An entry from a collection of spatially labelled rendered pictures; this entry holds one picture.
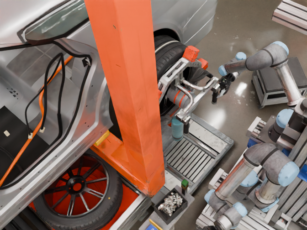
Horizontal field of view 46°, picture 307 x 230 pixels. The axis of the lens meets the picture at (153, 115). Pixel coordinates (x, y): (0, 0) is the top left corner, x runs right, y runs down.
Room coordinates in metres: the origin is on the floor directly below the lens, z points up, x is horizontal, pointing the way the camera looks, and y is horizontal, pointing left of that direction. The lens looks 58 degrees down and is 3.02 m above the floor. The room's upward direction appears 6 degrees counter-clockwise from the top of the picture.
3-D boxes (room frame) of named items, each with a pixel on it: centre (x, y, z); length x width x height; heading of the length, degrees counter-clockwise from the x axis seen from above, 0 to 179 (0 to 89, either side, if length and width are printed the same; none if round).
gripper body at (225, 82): (1.58, -0.56, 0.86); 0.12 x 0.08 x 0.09; 134
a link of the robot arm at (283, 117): (1.13, -0.84, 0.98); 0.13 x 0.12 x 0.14; 119
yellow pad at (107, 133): (1.35, 0.43, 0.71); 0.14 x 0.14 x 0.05; 44
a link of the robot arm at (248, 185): (0.75, -0.50, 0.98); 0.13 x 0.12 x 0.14; 33
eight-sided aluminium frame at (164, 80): (1.53, -0.18, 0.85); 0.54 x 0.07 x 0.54; 134
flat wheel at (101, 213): (1.05, 0.63, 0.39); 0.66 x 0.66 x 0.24
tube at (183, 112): (1.38, -0.19, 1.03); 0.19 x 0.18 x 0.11; 44
